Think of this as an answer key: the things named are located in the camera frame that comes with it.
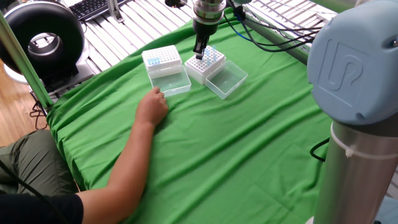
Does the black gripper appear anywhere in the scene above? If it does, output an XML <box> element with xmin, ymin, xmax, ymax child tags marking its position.
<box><xmin>192</xmin><ymin>20</ymin><xmax>220</xmax><ymax>60</ymax></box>

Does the white pipette tip box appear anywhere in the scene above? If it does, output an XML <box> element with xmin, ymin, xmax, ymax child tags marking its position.
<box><xmin>141</xmin><ymin>45</ymin><xmax>192</xmax><ymax>98</ymax></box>
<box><xmin>185</xmin><ymin>45</ymin><xmax>249</xmax><ymax>100</ymax></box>

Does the bare person forearm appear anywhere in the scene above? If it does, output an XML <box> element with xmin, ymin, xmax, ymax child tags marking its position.
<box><xmin>76</xmin><ymin>121</ymin><xmax>156</xmax><ymax>224</ymax></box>

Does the bare person hand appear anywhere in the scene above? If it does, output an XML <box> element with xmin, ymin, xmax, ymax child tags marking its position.
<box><xmin>134</xmin><ymin>86</ymin><xmax>169</xmax><ymax>128</ymax></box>

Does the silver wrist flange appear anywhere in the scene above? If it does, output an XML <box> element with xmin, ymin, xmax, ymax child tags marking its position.
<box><xmin>191</xmin><ymin>0</ymin><xmax>228</xmax><ymax>26</ymax></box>

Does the green table cloth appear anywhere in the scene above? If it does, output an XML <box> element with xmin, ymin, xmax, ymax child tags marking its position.
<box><xmin>46</xmin><ymin>7</ymin><xmax>332</xmax><ymax>224</ymax></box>

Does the black computer keyboard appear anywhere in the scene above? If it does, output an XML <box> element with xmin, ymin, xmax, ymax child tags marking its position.
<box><xmin>67</xmin><ymin>0</ymin><xmax>133</xmax><ymax>22</ymax></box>

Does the white device base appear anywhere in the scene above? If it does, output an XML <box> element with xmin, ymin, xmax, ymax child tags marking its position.
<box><xmin>3</xmin><ymin>39</ymin><xmax>96</xmax><ymax>94</ymax></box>

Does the olive trouser leg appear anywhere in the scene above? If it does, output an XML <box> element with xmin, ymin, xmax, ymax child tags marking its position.
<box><xmin>0</xmin><ymin>129</ymin><xmax>78</xmax><ymax>197</ymax></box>

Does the black shirt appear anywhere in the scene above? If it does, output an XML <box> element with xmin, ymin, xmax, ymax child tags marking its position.
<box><xmin>0</xmin><ymin>192</ymin><xmax>84</xmax><ymax>224</ymax></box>

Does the blue cable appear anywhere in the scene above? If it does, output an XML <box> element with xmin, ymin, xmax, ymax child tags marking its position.
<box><xmin>233</xmin><ymin>14</ymin><xmax>254</xmax><ymax>43</ymax></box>

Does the black cable ferrite core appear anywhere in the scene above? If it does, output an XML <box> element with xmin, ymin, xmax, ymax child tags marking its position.
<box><xmin>233</xmin><ymin>6</ymin><xmax>245</xmax><ymax>21</ymax></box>

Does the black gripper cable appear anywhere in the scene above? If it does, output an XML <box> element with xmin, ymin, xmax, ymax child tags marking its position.
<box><xmin>223</xmin><ymin>6</ymin><xmax>324</xmax><ymax>54</ymax></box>

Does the aluminium upright bracket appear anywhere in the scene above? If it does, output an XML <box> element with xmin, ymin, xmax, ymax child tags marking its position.
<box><xmin>107</xmin><ymin>0</ymin><xmax>125</xmax><ymax>24</ymax></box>

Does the aluminium frame beam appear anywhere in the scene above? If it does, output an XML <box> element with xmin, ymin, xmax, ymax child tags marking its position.
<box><xmin>245</xmin><ymin>9</ymin><xmax>312</xmax><ymax>65</ymax></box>

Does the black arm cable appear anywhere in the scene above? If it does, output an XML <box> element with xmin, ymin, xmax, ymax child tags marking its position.
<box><xmin>310</xmin><ymin>136</ymin><xmax>330</xmax><ymax>162</ymax></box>

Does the green frame post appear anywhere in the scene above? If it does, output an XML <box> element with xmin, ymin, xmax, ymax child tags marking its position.
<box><xmin>0</xmin><ymin>11</ymin><xmax>54</xmax><ymax>110</ymax></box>

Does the white cable tie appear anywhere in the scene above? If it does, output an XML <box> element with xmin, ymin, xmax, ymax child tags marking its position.
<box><xmin>330</xmin><ymin>123</ymin><xmax>398</xmax><ymax>161</ymax></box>

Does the black ring-shaped device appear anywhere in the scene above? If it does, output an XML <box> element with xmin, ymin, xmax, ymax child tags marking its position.
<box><xmin>0</xmin><ymin>1</ymin><xmax>86</xmax><ymax>75</ymax></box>

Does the black thin cable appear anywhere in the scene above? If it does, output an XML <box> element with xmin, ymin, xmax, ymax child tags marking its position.
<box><xmin>0</xmin><ymin>158</ymin><xmax>68</xmax><ymax>224</ymax></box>

